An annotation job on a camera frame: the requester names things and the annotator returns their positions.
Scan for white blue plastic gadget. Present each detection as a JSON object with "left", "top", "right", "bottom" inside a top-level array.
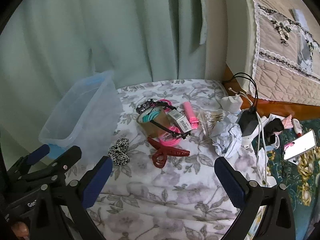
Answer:
[{"left": 267, "top": 134, "right": 282, "bottom": 150}]

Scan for pink frilly cloth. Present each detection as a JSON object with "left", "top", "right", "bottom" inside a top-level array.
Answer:
[{"left": 281, "top": 115, "right": 293, "bottom": 129}]

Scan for white smartphone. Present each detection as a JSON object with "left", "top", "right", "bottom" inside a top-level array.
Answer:
[{"left": 283, "top": 129, "right": 317, "bottom": 161}]

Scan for white tissue paper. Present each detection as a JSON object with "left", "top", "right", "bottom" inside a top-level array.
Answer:
[{"left": 209, "top": 112, "right": 244, "bottom": 158}]

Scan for pale curtain panel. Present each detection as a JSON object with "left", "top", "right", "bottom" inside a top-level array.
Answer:
[{"left": 196, "top": 0, "right": 208, "bottom": 45}]

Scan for white tube red cap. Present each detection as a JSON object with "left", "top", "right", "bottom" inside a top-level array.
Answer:
[{"left": 291, "top": 120, "right": 302, "bottom": 134}]

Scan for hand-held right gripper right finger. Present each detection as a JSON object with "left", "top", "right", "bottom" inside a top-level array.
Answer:
[{"left": 214, "top": 156, "right": 297, "bottom": 240}]

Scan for grey power plug cord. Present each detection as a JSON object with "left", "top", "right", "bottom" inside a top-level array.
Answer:
[{"left": 255, "top": 112, "right": 277, "bottom": 187}]

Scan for black headband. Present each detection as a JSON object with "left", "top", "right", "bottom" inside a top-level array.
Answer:
[{"left": 149, "top": 101, "right": 188, "bottom": 140}]

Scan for black toy car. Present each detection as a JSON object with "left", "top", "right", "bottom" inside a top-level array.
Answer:
[{"left": 136, "top": 98, "right": 154, "bottom": 114}]

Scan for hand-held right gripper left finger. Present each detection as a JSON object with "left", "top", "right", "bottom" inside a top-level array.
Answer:
[{"left": 29, "top": 156, "right": 113, "bottom": 240}]

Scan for clear plastic container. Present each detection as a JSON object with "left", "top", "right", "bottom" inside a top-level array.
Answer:
[{"left": 38, "top": 70, "right": 123, "bottom": 161}]

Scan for wooden bed frame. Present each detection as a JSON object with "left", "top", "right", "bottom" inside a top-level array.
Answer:
[{"left": 222, "top": 65, "right": 320, "bottom": 124}]

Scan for white charger adapter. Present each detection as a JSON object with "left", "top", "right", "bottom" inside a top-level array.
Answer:
[{"left": 226, "top": 94, "right": 243, "bottom": 113}]

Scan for red hair claw clip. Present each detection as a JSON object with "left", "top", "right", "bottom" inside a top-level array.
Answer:
[{"left": 147, "top": 136, "right": 190, "bottom": 169}]

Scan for pale green curtain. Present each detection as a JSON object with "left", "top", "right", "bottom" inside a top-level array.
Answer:
[{"left": 0, "top": 0, "right": 209, "bottom": 153}]

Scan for teal hair ties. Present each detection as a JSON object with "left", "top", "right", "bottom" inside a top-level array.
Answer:
[{"left": 141, "top": 111, "right": 162, "bottom": 122}]

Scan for black charger adapter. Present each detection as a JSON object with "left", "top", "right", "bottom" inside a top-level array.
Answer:
[{"left": 237, "top": 109, "right": 260, "bottom": 137}]

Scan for beige quilted lace bedspread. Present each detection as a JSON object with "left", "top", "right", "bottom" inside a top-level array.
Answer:
[{"left": 244, "top": 0, "right": 320, "bottom": 100}]

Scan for person's left hand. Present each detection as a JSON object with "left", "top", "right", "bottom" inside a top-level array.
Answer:
[{"left": 10, "top": 222, "right": 29, "bottom": 239}]

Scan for grey floral blanket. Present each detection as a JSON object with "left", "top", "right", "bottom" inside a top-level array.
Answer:
[{"left": 59, "top": 79, "right": 269, "bottom": 240}]

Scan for leopard print scrunchie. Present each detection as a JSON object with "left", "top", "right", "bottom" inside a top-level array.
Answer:
[{"left": 107, "top": 138, "right": 130, "bottom": 167}]

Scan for small white barcode box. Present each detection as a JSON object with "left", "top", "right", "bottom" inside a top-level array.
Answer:
[{"left": 167, "top": 109, "right": 192, "bottom": 132}]

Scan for pink folding comb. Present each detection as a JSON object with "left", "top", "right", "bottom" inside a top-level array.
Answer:
[{"left": 182, "top": 101, "right": 200, "bottom": 130}]

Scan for black cloth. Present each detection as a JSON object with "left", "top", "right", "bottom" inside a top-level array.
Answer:
[{"left": 264, "top": 118, "right": 285, "bottom": 143}]

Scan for black cable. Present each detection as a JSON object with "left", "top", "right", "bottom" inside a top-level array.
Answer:
[{"left": 224, "top": 72, "right": 258, "bottom": 113}]

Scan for white mattress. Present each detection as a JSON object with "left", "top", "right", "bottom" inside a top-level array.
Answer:
[{"left": 220, "top": 0, "right": 260, "bottom": 93}]

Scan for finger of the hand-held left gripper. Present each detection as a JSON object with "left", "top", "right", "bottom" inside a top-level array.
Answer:
[
  {"left": 16, "top": 145, "right": 82, "bottom": 188},
  {"left": 7, "top": 144, "right": 50, "bottom": 178}
]

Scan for brown packing tape roll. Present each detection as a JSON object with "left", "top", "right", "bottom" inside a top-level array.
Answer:
[{"left": 137, "top": 110, "right": 175, "bottom": 140}]

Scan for white charging cable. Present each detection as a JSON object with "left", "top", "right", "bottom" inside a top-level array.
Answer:
[{"left": 228, "top": 87, "right": 255, "bottom": 108}]

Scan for green floral rug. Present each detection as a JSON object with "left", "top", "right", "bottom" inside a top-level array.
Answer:
[{"left": 246, "top": 120, "right": 320, "bottom": 240}]

